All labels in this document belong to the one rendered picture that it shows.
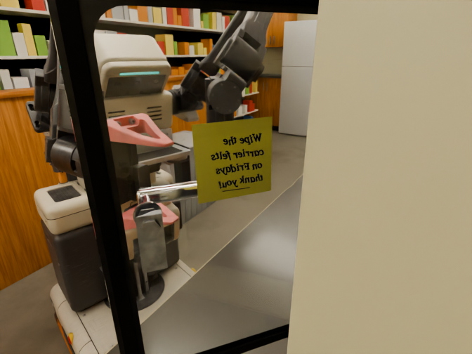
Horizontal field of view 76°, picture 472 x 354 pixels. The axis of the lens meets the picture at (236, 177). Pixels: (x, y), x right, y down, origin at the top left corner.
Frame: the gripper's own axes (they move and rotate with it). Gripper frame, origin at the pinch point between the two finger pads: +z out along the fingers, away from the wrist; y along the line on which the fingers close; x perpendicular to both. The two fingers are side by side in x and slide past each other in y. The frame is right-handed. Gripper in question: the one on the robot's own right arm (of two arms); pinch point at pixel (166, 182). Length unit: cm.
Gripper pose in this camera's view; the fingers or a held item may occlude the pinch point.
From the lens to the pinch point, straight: 36.7
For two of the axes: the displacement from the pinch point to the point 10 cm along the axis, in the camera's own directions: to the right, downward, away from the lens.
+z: 8.5, 2.1, -4.8
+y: 0.1, -9.2, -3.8
